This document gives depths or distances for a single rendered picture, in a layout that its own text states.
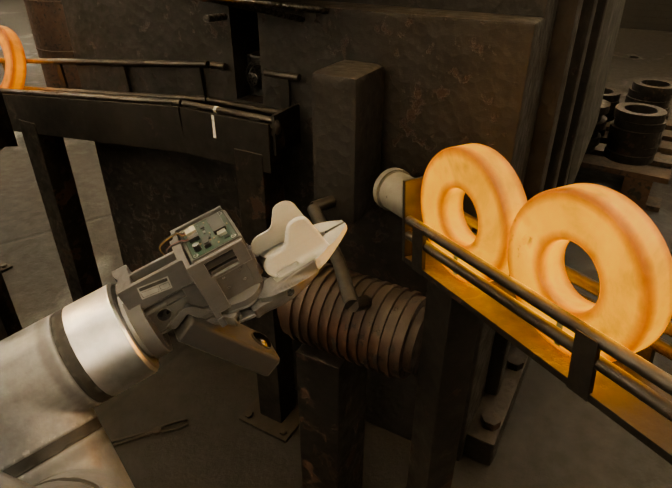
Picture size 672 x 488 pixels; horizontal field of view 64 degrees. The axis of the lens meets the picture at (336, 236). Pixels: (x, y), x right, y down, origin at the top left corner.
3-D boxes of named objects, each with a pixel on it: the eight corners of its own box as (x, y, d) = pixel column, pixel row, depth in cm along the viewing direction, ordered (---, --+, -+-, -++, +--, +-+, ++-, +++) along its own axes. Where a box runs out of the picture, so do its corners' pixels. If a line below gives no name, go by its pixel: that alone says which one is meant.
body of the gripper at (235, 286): (251, 237, 45) (116, 309, 43) (285, 306, 51) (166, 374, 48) (225, 200, 51) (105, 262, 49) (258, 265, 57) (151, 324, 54)
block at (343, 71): (343, 193, 98) (344, 56, 86) (383, 202, 95) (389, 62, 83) (311, 217, 90) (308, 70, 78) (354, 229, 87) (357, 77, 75)
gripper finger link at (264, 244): (331, 186, 51) (244, 232, 49) (348, 233, 55) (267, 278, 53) (318, 174, 54) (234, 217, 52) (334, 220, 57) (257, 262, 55)
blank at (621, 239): (539, 162, 51) (511, 168, 50) (701, 215, 38) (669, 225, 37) (524, 302, 58) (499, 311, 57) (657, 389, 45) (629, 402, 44)
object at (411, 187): (449, 247, 72) (453, 169, 68) (452, 249, 72) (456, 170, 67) (401, 260, 69) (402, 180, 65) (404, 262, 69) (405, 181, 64)
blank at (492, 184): (444, 129, 64) (420, 133, 63) (541, 161, 51) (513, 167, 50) (439, 247, 71) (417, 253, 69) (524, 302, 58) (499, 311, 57)
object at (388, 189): (409, 204, 78) (409, 163, 75) (446, 225, 70) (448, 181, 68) (372, 212, 76) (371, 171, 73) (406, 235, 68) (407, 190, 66)
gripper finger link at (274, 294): (320, 268, 49) (234, 317, 48) (325, 280, 50) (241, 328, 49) (300, 244, 53) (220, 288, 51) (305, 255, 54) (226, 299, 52)
